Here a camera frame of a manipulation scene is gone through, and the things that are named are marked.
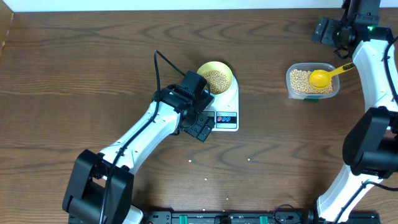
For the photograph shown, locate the yellow measuring scoop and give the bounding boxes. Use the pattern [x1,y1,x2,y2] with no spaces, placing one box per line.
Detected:
[308,62,355,90]

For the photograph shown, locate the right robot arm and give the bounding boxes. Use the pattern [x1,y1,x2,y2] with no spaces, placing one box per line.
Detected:
[302,0,397,223]

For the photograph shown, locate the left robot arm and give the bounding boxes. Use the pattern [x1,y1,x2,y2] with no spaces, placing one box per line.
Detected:
[62,71,215,223]

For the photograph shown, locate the white digital kitchen scale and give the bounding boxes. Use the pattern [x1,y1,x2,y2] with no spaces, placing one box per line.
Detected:
[203,75,239,132]

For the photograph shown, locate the soybeans in yellow bowl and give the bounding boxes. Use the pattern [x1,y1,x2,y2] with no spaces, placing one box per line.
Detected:
[203,70,230,95]

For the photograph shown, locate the yellow bowl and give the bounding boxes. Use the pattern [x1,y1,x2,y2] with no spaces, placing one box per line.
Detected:
[197,61,233,92]

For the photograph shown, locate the soybeans pile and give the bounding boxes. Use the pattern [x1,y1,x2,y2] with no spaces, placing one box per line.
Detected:
[290,69,333,94]

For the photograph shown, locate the clear plastic container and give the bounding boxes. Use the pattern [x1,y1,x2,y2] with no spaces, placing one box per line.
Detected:
[286,63,340,100]

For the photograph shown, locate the black mounting rail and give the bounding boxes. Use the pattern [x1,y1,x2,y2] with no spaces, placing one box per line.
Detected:
[136,210,381,224]

